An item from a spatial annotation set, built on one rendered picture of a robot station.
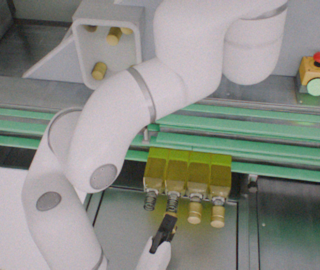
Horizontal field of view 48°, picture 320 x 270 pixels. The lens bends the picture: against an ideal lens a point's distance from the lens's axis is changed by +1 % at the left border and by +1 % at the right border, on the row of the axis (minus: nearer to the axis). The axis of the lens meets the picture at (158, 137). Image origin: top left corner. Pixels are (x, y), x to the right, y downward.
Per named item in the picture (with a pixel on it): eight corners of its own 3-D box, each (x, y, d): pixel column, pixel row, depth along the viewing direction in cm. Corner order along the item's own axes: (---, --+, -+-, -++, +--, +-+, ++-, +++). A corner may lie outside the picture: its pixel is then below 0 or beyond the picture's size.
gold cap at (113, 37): (108, 25, 96) (104, 34, 93) (121, 25, 96) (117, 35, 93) (110, 37, 99) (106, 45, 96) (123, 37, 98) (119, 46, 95)
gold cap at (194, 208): (188, 208, 92) (186, 223, 90) (188, 200, 90) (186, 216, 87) (201, 209, 92) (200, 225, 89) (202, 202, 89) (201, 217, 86)
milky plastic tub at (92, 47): (92, 71, 111) (84, 89, 105) (80, 2, 94) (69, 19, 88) (148, 76, 109) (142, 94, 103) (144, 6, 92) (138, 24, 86)
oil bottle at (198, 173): (192, 142, 109) (185, 201, 95) (193, 129, 105) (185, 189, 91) (210, 144, 108) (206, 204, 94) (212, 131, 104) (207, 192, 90)
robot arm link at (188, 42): (131, 98, 57) (111, 4, 45) (250, 45, 64) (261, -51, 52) (160, 134, 51) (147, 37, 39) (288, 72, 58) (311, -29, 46)
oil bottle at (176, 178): (173, 141, 110) (163, 199, 96) (173, 128, 106) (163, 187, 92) (191, 142, 109) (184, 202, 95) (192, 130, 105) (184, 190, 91)
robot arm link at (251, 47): (220, 38, 69) (214, 93, 58) (222, -32, 59) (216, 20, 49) (272, 38, 67) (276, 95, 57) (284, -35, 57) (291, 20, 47)
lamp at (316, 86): (304, 89, 95) (305, 97, 93) (309, 76, 92) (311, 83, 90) (322, 91, 94) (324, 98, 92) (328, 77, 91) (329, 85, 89)
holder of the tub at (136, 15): (96, 83, 115) (89, 99, 110) (81, 2, 95) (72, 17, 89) (148, 88, 113) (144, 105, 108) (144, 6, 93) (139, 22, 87)
